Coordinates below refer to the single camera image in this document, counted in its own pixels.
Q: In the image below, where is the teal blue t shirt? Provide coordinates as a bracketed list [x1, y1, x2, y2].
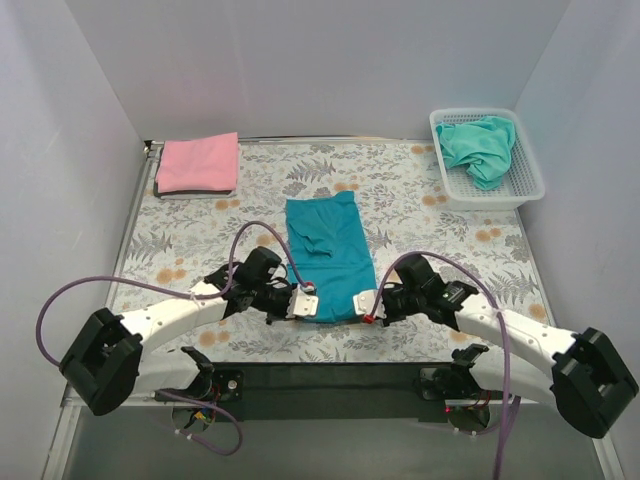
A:
[285, 191, 377, 324]

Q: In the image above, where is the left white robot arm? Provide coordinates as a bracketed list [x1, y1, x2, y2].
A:
[59, 247, 301, 416]

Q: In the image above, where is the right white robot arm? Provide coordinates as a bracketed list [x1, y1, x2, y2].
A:
[365, 252, 639, 438]

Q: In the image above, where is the floral table mat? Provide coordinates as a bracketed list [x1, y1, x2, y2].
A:
[108, 142, 551, 362]

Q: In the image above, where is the pink folded t shirt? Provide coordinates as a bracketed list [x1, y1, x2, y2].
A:
[155, 132, 239, 196]

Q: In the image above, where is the white plastic basket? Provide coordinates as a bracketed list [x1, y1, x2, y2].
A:
[429, 107, 545, 211]

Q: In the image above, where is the light green t shirt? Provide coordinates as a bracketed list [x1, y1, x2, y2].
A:
[436, 115, 516, 191]

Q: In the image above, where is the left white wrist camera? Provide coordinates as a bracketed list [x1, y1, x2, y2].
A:
[285, 285, 319, 319]

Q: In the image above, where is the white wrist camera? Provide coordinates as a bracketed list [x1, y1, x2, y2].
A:
[353, 290, 386, 324]
[285, 285, 319, 319]

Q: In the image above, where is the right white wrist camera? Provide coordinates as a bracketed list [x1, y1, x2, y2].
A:
[353, 290, 386, 324]

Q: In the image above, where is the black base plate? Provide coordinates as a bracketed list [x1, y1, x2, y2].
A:
[199, 362, 502, 423]

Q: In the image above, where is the aluminium frame rail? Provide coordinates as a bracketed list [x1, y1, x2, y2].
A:
[68, 358, 555, 415]

